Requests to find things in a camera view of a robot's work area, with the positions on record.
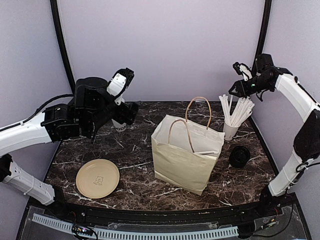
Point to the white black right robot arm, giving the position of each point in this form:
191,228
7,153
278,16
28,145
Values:
306,143

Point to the white slotted cable duct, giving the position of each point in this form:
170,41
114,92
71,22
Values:
122,231

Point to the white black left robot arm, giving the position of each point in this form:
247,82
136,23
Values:
94,102

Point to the bundle of wrapped white straws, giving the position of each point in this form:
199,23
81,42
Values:
242,111

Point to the cream paper bag with handles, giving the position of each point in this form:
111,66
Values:
174,143

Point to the stack of white paper cups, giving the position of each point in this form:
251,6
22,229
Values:
120,126

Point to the white cup holding straws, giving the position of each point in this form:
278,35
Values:
229,131

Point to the black front table rail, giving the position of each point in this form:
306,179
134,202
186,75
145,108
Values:
239,214

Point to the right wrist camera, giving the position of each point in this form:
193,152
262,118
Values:
242,70

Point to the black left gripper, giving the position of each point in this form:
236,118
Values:
122,116

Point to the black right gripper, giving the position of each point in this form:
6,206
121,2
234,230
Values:
242,90

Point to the beige round plate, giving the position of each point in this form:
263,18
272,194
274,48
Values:
97,178

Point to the stack of black cup lids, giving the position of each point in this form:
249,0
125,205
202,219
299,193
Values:
239,156

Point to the single white straw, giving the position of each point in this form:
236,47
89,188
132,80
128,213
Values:
207,152

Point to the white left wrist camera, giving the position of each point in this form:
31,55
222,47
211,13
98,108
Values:
119,83

